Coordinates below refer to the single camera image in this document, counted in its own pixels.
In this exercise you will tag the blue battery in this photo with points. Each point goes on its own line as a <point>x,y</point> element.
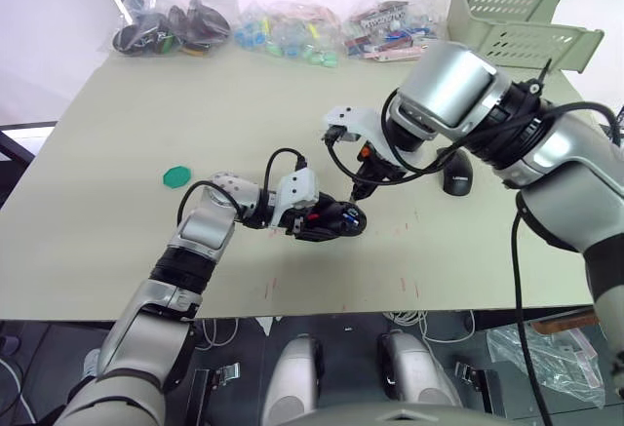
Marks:
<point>351,217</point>

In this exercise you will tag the silver metal latch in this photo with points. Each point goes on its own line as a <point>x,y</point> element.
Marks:
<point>226,372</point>
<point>465,371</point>

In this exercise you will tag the black metal frame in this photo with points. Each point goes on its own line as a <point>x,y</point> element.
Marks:
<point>19,141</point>

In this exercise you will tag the green octagonal disc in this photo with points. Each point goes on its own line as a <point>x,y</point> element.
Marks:
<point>176,177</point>

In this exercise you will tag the grey sneaker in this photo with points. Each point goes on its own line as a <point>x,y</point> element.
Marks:
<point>91,362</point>

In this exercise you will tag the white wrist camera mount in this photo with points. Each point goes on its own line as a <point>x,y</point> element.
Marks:
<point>356,119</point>
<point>297,187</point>

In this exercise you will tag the brown wooden board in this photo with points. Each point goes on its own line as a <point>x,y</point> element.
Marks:
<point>565,323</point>

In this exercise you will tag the pale green plastic basket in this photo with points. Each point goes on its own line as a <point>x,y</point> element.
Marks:
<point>521,21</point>

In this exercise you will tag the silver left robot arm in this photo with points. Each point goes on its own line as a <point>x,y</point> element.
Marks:
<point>205,231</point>

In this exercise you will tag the clear plastic bag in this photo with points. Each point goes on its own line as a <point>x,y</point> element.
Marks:
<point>551,362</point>

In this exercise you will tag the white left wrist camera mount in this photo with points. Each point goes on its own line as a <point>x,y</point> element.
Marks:
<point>297,187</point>

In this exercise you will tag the plastic bag of blue-green parts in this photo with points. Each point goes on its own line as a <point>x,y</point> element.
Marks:
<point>287,36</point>

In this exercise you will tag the silver robot leg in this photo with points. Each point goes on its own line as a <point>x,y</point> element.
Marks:
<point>292,377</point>
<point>414,372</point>

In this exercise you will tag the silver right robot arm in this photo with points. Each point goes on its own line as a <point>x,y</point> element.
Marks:
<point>453,80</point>

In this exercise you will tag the plastic bag of pink-red parts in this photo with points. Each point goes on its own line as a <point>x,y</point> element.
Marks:
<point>390,26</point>

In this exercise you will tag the black mouse cover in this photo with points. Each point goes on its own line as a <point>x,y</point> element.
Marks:
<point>456,172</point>

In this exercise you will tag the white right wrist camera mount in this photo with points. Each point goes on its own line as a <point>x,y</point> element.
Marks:
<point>356,119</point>

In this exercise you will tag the silver right robot leg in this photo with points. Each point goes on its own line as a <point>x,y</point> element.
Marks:
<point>414,372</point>

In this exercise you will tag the silver left robot leg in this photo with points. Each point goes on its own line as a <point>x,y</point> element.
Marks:
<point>292,377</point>

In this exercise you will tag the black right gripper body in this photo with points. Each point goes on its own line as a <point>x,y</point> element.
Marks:
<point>378,167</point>

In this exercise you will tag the plastic bag of dark parts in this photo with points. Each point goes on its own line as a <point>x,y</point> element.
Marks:
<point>170,26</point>

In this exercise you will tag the grey robot torso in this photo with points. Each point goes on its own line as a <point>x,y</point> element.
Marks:
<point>395,416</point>

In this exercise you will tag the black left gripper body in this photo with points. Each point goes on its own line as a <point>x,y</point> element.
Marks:
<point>302,223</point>

